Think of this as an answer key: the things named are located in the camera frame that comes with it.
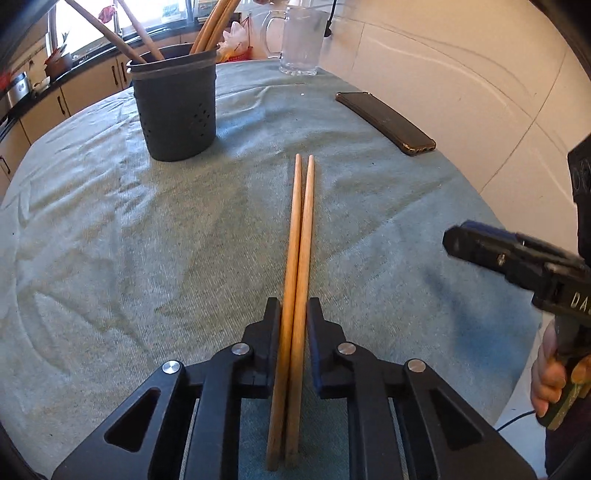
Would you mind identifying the green tablecloth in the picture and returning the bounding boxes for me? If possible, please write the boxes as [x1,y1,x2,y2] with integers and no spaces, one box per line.
[0,59,546,480]

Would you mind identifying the black kitchen countertop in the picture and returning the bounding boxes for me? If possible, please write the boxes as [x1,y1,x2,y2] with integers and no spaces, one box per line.
[0,32,195,139]

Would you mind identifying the brown utensil crock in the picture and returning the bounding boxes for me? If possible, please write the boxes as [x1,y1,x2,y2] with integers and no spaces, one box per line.
[44,32,75,78]

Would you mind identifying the kitchen window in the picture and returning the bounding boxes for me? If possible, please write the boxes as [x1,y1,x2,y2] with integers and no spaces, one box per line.
[46,0,197,54]

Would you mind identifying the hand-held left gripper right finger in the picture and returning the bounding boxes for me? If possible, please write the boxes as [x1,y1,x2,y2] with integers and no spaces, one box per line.
[307,296,539,480]

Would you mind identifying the person's dark clothing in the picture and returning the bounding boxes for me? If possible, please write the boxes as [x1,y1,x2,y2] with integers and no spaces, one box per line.
[544,392,591,480]

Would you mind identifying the smartphone in clear case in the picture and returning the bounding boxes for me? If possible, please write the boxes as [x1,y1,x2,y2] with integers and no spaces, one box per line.
[335,91,437,157]

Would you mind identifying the wooden chopstick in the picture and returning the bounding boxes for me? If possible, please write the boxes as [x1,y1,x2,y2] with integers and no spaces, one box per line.
[284,155,317,468]
[66,0,146,64]
[203,0,240,52]
[119,0,164,62]
[266,154,303,472]
[190,0,229,54]

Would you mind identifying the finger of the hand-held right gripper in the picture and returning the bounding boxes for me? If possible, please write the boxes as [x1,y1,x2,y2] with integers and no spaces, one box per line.
[462,220,580,266]
[442,225,548,289]

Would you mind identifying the thin black cable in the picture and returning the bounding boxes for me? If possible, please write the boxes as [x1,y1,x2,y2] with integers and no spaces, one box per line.
[496,410,541,432]

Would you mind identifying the black power cable with plug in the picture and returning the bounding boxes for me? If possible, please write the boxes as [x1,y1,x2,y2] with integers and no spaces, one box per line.
[323,0,339,38]

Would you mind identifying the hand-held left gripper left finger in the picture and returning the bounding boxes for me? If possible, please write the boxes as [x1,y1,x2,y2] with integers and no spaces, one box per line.
[51,298,283,480]

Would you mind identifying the cream base cabinets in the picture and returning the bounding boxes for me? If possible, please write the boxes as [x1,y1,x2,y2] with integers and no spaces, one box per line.
[0,55,136,197]

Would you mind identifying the clear glass mug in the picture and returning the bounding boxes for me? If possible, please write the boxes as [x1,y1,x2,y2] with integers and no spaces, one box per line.
[261,6,329,77]

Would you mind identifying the steel rice cooker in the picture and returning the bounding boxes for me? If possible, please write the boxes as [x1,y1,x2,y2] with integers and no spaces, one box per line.
[7,71,34,108]

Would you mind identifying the dark grey utensil holder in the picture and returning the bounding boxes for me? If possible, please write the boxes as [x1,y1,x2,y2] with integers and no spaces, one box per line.
[126,42,218,162]

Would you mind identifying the person's right hand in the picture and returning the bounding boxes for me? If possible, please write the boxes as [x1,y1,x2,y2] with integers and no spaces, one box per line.
[530,320,568,418]

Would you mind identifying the orange bin with plastic bags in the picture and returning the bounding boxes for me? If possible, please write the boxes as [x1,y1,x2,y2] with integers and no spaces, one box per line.
[217,14,254,63]

